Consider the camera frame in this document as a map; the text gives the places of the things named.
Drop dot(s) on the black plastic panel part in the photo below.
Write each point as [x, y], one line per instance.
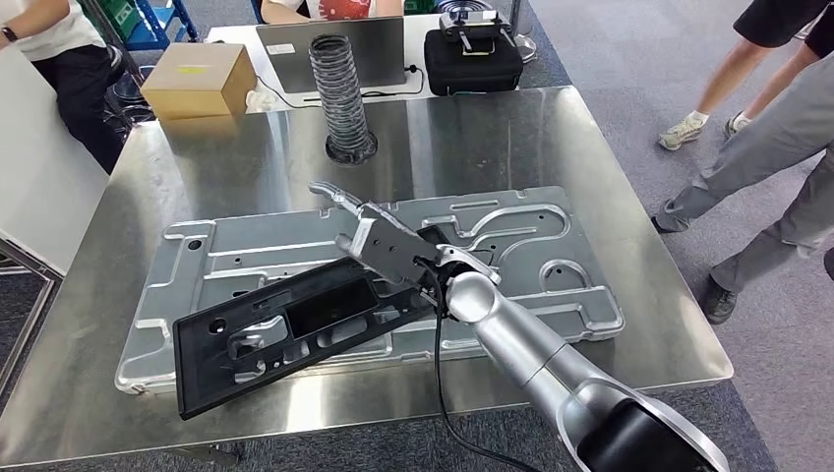
[195, 378]

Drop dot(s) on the green plastic crate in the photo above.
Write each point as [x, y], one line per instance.
[120, 16]

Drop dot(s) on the grey laptop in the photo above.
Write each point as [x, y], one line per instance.
[384, 58]

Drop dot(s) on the white table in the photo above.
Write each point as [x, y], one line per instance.
[417, 39]

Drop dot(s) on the metal stand pole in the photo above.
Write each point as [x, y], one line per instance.
[517, 19]

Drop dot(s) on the black grey device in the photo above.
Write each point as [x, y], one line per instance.
[476, 29]

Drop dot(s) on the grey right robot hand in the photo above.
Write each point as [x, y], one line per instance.
[391, 251]

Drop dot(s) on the brown cardboard box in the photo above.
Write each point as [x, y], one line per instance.
[195, 91]

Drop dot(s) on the steel frame table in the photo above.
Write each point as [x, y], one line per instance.
[29, 331]

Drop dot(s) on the white partition panel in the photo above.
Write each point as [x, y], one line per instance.
[39, 195]

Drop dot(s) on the white crumpled cloth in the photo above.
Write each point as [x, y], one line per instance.
[260, 101]

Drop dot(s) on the silver stamped metal plate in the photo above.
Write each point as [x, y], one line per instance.
[274, 251]

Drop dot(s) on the blue metal shelf rack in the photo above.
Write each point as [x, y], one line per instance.
[185, 26]

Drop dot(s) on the steel workbench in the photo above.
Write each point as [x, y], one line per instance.
[488, 143]

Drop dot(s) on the person's foot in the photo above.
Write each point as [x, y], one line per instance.
[829, 264]

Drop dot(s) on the person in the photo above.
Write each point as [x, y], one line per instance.
[775, 19]
[769, 143]
[78, 91]
[339, 8]

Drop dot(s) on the black carrying case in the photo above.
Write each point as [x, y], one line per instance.
[476, 75]

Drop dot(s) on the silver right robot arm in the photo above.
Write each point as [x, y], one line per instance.
[521, 352]

